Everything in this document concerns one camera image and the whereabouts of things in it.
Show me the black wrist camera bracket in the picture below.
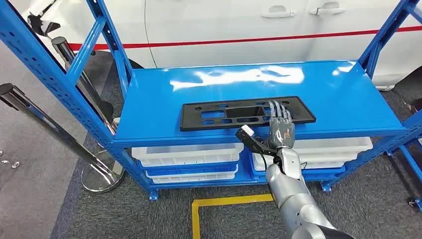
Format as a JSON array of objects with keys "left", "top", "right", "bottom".
[{"left": 245, "top": 133, "right": 279, "bottom": 155}]

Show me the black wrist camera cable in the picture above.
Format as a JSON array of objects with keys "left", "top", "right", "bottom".
[{"left": 258, "top": 145, "right": 284, "bottom": 209}]

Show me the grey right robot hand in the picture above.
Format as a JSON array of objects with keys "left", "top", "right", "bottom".
[{"left": 267, "top": 99, "right": 296, "bottom": 150}]

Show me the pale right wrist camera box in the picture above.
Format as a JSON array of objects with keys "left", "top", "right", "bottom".
[{"left": 235, "top": 124, "right": 255, "bottom": 142}]

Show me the blue plastic bin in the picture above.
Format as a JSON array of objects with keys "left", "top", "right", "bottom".
[
  {"left": 137, "top": 161, "right": 239, "bottom": 177},
  {"left": 252, "top": 165, "right": 346, "bottom": 183}
]

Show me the long black plastic car part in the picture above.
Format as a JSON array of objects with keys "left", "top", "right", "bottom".
[{"left": 179, "top": 96, "right": 317, "bottom": 132}]

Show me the white car with red stripe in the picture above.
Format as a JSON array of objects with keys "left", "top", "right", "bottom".
[{"left": 9, "top": 0, "right": 422, "bottom": 91}]

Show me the chrome stanchion post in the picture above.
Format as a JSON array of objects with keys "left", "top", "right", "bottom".
[
  {"left": 51, "top": 36, "right": 117, "bottom": 136},
  {"left": 0, "top": 83, "right": 125, "bottom": 194}
]

